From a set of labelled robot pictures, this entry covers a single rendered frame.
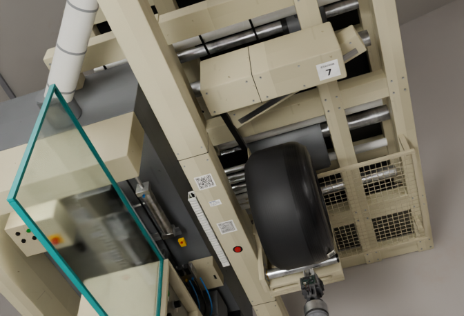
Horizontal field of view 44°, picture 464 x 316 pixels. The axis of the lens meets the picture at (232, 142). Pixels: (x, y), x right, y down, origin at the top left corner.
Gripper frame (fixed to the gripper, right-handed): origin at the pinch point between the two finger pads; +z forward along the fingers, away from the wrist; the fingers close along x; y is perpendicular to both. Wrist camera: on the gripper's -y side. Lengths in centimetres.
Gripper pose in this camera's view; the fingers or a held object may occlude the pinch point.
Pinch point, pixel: (309, 272)
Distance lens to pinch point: 243.3
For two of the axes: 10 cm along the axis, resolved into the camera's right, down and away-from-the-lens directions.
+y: -3.1, -8.1, -5.0
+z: -0.1, -5.2, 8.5
